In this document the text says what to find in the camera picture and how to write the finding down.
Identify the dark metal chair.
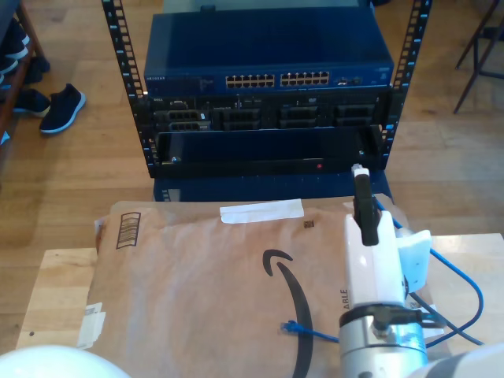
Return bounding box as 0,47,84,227
452,0,504,115

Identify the dark sneaker white sole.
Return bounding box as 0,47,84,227
39,82,87,135
13,88,52,118
2,17,32,60
0,54,20,76

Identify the blue network switch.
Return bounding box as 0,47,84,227
143,7,395,96

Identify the white paper label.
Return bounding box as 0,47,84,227
76,302,106,352

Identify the black perforated rack post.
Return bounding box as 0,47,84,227
376,0,433,158
101,0,158,178

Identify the white tape strip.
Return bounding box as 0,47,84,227
219,198,305,224

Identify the blue network cable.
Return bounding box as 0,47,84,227
280,161,485,348

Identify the brown paper mailer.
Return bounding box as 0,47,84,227
87,199,454,378

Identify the dark blue rack unit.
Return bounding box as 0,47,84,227
152,171,395,204

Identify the black elbow connector cable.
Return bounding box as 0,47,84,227
371,303,448,330

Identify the black rack server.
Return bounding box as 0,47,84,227
133,92,395,133

